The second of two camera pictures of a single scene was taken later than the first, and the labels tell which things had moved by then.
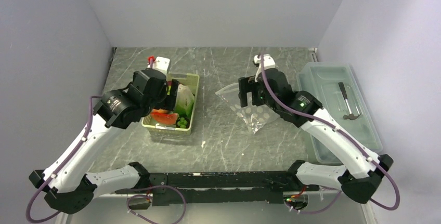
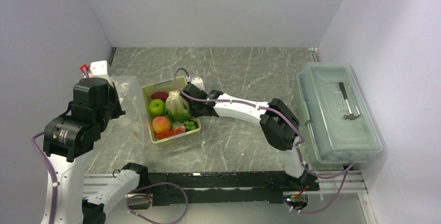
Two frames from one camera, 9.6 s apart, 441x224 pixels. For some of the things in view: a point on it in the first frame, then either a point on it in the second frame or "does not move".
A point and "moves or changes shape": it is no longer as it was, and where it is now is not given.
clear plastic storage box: [337, 88] does not move
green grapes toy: [182, 123] to [190, 125]
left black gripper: [170, 101] to [117, 110]
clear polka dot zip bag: [256, 117] moves or changes shape
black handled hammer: [350, 116] does not move
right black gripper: [246, 84] to [194, 113]
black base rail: [188, 188] does not move
